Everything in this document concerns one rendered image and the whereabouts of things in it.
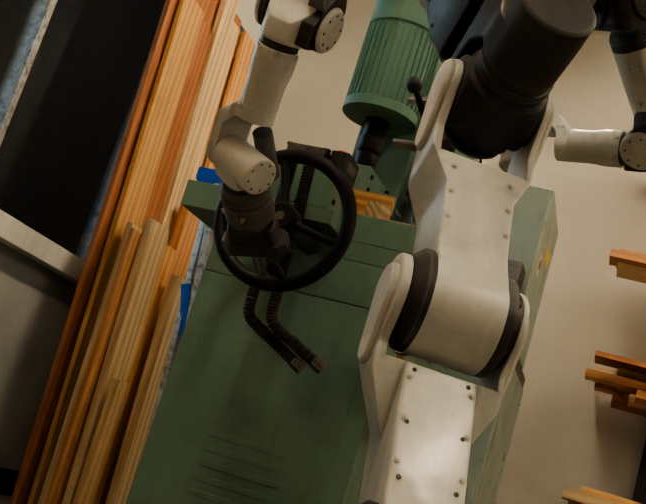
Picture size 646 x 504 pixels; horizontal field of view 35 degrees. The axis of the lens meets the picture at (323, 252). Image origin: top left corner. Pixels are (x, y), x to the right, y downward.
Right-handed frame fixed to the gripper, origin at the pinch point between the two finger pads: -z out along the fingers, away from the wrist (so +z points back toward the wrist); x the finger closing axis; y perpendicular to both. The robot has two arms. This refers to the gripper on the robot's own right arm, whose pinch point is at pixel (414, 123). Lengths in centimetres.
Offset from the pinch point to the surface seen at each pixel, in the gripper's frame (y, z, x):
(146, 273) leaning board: 118, -116, 13
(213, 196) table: 2.6, -39.2, 24.8
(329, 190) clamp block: -7.2, -9.9, 22.1
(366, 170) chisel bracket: 12.2, -11.3, 7.2
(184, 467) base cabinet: 9, -25, 81
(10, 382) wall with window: 114, -146, 63
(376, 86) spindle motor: 6.7, -13.8, -11.0
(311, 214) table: -6.6, -12.0, 27.7
